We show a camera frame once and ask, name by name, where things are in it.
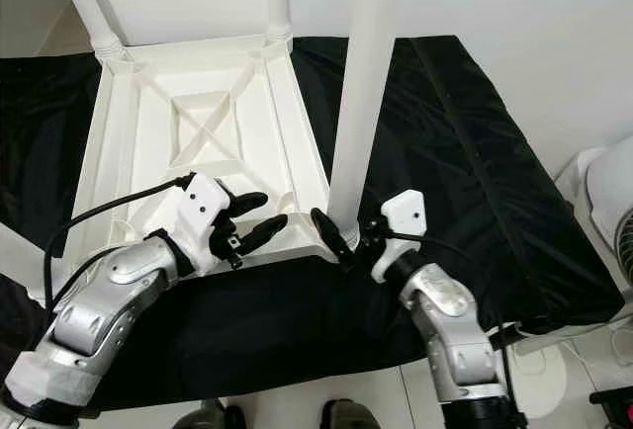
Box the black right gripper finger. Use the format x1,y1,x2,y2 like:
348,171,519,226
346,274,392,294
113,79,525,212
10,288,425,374
310,207,357,262

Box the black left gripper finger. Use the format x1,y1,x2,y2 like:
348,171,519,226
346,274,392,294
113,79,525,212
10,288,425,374
237,215,290,252
226,190,270,218

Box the white plastic table top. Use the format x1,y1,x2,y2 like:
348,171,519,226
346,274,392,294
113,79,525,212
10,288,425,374
59,34,342,287

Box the black cloth table cover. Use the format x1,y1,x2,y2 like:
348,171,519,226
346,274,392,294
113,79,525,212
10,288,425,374
0,34,624,415

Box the grey robot left foot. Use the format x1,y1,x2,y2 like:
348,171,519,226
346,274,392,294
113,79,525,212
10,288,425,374
170,397,243,429

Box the grey robot foot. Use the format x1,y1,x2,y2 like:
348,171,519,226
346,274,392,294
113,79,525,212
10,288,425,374
318,399,382,429
170,397,243,429

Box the grey robot right foot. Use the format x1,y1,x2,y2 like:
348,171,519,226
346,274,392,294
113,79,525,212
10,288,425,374
318,399,382,429

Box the black vacuum with magenta cap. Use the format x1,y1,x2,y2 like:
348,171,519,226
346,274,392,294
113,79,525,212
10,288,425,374
588,387,633,408

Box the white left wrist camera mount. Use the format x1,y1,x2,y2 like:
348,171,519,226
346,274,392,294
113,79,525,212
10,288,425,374
176,172,236,277

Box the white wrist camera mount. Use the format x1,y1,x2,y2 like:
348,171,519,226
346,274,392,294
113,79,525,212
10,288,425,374
176,172,236,277
371,190,428,284

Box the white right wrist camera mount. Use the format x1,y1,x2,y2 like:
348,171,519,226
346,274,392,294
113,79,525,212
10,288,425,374
371,190,428,284

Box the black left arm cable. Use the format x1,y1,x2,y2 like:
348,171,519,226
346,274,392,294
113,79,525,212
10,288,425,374
45,174,197,311

